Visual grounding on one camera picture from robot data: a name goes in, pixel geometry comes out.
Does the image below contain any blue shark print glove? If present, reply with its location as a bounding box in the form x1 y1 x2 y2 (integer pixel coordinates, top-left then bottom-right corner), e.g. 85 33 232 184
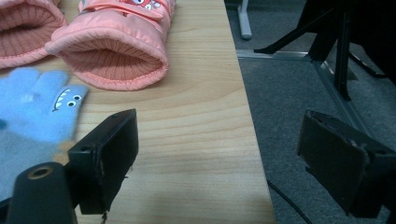
0 66 91 203

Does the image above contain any pink padded glove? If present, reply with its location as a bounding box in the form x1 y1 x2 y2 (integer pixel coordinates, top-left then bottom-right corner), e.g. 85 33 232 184
0 0 69 70
45 0 177 91

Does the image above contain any black metal stand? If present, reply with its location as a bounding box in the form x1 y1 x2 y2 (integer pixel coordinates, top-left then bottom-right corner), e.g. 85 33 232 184
253 0 389 101

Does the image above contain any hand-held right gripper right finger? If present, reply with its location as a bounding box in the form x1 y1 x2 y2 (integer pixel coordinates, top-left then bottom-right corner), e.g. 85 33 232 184
297 110 396 218

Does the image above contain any white table frame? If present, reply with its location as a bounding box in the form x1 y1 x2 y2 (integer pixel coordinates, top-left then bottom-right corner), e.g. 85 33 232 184
237 0 253 40

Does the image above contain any metal floor rail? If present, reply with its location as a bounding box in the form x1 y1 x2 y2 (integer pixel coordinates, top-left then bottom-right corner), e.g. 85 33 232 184
236 49 375 138

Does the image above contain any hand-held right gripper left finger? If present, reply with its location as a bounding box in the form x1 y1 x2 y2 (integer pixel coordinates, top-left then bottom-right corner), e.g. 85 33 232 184
67 108 139 216

